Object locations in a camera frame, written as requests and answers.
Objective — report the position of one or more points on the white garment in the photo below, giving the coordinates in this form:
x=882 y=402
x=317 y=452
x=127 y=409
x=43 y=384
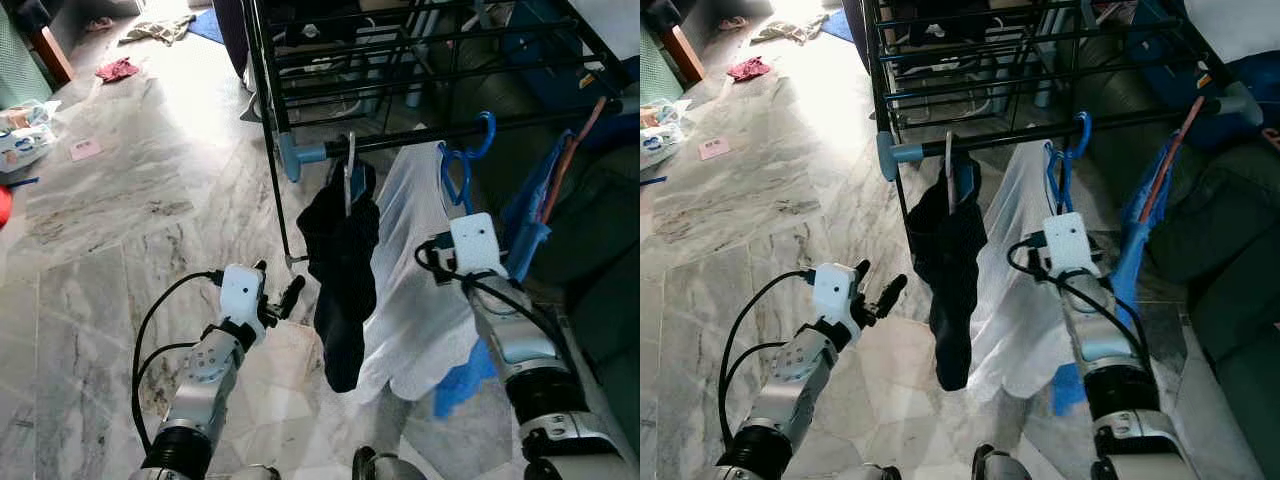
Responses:
x=1015 y=300
x=415 y=300

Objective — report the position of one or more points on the blue plastic hanger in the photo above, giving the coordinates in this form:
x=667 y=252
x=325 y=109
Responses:
x=1087 y=133
x=492 y=133

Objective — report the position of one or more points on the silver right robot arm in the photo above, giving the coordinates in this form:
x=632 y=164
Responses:
x=515 y=340
x=1100 y=350

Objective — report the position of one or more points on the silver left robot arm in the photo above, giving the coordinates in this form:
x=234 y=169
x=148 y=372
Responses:
x=790 y=395
x=205 y=385

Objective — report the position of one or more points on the pale plastic hanger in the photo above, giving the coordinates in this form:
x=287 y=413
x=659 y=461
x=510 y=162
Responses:
x=350 y=175
x=949 y=170

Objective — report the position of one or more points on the salmon pink plastic hanger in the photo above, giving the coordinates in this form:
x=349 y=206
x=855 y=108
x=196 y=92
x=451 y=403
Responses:
x=1173 y=160
x=574 y=160

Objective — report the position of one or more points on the black garment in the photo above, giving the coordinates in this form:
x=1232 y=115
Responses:
x=948 y=290
x=340 y=290

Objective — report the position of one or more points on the black metal drying rack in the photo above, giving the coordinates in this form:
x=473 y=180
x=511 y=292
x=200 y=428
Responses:
x=292 y=158
x=888 y=156

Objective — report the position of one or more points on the pink paper sheet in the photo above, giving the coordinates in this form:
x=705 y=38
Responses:
x=714 y=149
x=85 y=149

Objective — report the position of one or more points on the robot right leg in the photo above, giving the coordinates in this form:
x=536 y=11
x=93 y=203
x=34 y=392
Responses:
x=1000 y=465
x=385 y=465

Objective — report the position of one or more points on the red crumpled cloth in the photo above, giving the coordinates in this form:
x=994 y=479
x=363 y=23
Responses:
x=748 y=68
x=117 y=69

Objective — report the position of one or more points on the clear plastic bag of packs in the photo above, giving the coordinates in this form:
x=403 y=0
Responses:
x=660 y=135
x=25 y=140

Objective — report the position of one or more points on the blue floor mat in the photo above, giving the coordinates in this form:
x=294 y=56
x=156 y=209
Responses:
x=838 y=24
x=208 y=25

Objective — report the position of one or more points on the dark navy garment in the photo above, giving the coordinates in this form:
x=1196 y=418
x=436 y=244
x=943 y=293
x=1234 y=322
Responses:
x=945 y=20
x=320 y=22

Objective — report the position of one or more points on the beige crumpled cloth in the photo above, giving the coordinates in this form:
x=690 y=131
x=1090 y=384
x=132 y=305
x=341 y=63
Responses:
x=790 y=28
x=158 y=28

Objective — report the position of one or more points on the pink slipper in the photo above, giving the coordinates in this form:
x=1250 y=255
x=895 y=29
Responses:
x=100 y=23
x=733 y=21

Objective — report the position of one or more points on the green cabinet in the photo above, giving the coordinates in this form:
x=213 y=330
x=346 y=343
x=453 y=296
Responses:
x=18 y=65
x=655 y=65

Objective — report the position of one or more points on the white pillow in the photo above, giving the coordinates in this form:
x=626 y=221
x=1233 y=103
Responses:
x=1235 y=25
x=610 y=25

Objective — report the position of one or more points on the dark blue bag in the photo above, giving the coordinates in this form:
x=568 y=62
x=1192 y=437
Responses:
x=1250 y=90
x=560 y=50

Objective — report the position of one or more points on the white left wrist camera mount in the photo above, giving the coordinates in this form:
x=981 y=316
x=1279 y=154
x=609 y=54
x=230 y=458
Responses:
x=240 y=292
x=835 y=295

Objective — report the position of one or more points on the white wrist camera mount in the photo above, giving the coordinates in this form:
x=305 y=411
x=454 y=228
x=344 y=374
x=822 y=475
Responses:
x=1065 y=243
x=240 y=292
x=475 y=243
x=835 y=295

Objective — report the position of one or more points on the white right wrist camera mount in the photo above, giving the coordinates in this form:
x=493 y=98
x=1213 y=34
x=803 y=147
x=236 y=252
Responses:
x=475 y=243
x=1065 y=243

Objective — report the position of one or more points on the brown wooden post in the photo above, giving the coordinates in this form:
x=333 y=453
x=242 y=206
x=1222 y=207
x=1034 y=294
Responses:
x=685 y=52
x=52 y=55

